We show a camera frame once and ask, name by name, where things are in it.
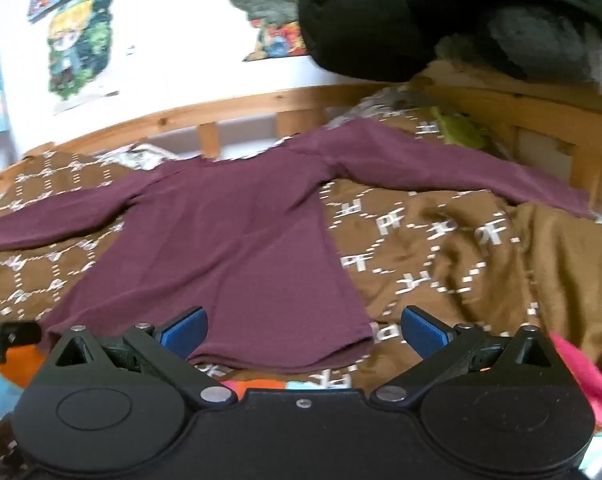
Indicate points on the white floral bedsheet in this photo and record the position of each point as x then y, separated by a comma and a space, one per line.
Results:
141, 156

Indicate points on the yellow-green cloth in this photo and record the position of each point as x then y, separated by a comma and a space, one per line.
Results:
461, 130

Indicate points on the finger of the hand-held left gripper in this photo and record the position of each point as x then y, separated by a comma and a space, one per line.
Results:
6, 337

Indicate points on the maroon long-sleeve shirt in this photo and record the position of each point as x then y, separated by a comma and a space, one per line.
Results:
241, 240

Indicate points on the dark floral wall poster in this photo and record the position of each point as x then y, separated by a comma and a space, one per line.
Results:
271, 25

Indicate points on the brown patterned blanket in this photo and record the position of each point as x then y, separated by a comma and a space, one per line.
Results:
431, 240

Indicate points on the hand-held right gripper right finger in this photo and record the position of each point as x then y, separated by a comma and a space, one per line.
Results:
423, 334

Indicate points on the orange cloth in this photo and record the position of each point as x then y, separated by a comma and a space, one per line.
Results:
11, 371

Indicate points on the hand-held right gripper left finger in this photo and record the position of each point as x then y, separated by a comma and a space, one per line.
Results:
183, 334

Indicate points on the black cloth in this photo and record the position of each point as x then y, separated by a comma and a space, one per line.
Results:
371, 20

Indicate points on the pink cloth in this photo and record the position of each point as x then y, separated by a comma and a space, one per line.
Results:
581, 375

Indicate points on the wooden bed frame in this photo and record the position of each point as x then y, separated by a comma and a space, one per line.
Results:
181, 112

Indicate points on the grey cloth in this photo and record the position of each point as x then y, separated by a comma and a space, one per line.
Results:
541, 40

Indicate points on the green figure wall poster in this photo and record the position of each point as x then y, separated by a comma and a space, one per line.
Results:
78, 50

